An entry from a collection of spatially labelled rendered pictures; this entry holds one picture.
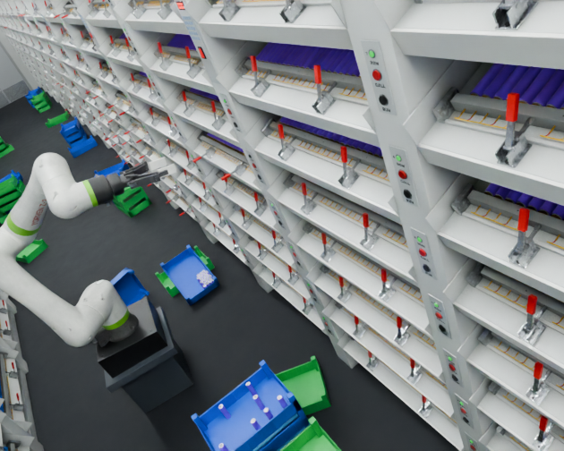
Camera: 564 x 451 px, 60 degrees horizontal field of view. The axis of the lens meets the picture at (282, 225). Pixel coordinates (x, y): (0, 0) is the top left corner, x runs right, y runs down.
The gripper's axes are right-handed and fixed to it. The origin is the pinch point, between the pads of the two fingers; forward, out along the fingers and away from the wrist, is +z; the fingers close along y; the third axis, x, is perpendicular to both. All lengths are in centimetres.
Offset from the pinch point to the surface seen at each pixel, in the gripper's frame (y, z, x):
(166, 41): -30, 22, 36
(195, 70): 13.3, 14.9, 30.7
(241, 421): 52, -14, -73
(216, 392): 3, -9, -106
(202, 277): -64, 17, -91
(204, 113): -4.7, 20.7, 12.1
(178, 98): -28.2, 20.0, 14.3
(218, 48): 40, 13, 39
